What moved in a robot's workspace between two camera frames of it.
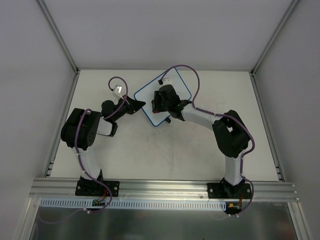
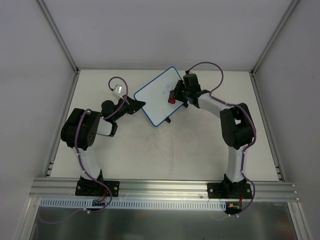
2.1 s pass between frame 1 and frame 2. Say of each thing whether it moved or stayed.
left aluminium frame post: stayed
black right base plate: stayed
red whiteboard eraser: moved
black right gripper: moved
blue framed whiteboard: stayed
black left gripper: stayed
